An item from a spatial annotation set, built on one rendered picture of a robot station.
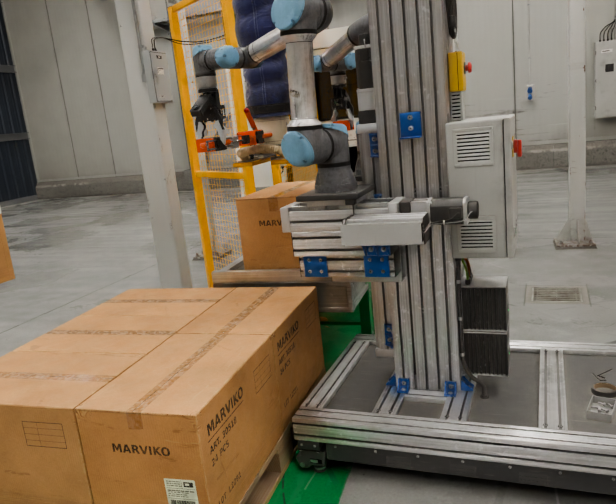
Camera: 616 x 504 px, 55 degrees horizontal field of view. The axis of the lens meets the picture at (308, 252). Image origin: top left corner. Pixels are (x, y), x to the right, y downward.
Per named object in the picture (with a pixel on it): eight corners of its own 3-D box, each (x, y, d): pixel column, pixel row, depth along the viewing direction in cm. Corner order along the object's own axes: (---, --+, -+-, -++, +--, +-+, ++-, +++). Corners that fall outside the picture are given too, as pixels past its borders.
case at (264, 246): (287, 250, 350) (280, 182, 342) (353, 248, 337) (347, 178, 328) (245, 279, 295) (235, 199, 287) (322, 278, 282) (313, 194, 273)
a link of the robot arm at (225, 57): (245, 44, 214) (225, 49, 221) (222, 44, 206) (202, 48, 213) (248, 67, 216) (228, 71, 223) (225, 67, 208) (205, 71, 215)
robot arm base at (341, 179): (362, 185, 215) (360, 158, 212) (350, 192, 201) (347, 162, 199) (323, 187, 220) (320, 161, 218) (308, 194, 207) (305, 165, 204)
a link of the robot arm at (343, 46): (364, 36, 233) (312, 79, 277) (388, 34, 237) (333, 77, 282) (358, 6, 232) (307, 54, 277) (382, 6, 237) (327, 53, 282)
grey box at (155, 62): (166, 103, 371) (159, 53, 364) (174, 102, 369) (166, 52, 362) (149, 103, 352) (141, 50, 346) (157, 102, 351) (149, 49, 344)
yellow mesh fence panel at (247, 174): (205, 307, 444) (161, 8, 397) (217, 303, 449) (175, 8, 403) (266, 334, 373) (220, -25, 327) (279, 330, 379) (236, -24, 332)
